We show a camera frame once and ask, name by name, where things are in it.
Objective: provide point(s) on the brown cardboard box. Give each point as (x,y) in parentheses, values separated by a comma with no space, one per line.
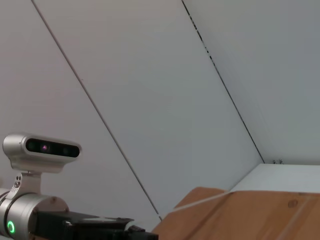
(245,217)

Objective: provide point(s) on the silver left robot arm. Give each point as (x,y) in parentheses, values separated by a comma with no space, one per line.
(21,212)

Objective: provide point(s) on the silver camera mounting bracket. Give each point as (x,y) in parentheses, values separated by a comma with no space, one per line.
(31,182)

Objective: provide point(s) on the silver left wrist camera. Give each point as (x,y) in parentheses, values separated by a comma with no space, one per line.
(45,152)

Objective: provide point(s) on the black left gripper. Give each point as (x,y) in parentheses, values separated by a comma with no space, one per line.
(82,227)

